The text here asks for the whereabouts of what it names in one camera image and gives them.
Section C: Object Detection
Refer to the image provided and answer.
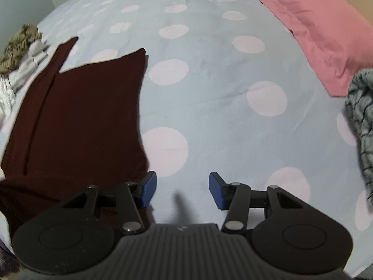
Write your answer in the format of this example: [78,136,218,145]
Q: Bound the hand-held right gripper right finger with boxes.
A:
[208,171,311,234]

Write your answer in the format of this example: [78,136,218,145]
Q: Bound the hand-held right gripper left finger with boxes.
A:
[61,171,158,235]

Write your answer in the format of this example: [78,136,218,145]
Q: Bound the maroon shirt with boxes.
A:
[0,36,150,237]

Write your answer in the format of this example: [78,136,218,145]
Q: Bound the person's purple fleece clothing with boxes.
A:
[0,236,21,275]

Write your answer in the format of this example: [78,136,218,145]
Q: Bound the grey checked garment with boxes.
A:
[345,68,373,205]

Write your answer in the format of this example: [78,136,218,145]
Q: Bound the off-white soft garment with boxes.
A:
[9,39,48,91]

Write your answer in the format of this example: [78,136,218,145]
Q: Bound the pink pillow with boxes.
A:
[233,0,373,98]

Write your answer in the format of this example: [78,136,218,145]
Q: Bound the olive striped garment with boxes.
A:
[0,23,43,75]

